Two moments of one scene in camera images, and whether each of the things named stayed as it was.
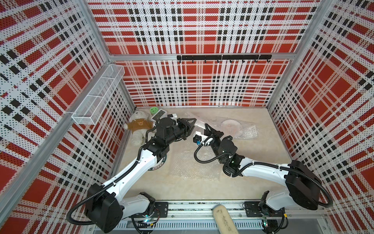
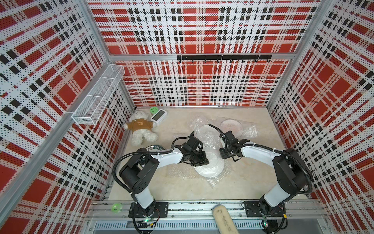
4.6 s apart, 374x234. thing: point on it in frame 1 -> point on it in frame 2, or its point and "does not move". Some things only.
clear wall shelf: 90,109 does not move
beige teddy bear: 140,123 does not move
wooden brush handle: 224,223 does not move
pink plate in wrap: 231,127 does not move
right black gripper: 213,135 -> 222,155
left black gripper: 185,126 -> 202,161
